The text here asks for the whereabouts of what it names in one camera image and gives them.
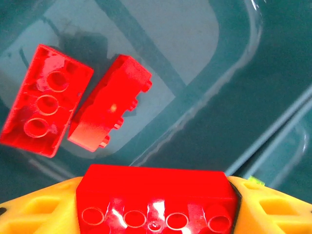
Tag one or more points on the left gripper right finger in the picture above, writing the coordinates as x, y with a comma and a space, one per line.
275, 212

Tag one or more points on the red lego brick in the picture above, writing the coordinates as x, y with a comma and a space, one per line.
44, 102
109, 97
156, 190

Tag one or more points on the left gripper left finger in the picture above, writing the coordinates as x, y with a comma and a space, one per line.
36, 212

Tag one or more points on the green lego brick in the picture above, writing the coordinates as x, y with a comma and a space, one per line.
256, 181

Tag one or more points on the teal plastic container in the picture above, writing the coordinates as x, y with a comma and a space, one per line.
292, 151
170, 36

